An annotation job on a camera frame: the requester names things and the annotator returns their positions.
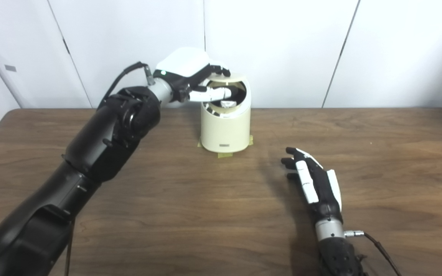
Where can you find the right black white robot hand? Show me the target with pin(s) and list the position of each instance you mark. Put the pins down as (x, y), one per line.
(320, 188)

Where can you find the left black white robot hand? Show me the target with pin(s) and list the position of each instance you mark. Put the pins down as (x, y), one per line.
(184, 65)

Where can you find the cream round bin lid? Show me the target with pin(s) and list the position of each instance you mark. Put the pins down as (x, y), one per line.
(230, 78)

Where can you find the white green milk carton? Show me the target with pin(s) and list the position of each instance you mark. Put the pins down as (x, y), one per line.
(227, 103)

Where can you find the cream-colored round bin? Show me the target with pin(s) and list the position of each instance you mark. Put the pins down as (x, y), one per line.
(225, 130)

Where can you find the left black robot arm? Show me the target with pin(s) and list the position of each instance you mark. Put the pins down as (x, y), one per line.
(102, 138)

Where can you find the grey wall label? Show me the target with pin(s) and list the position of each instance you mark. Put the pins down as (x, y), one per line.
(10, 68)

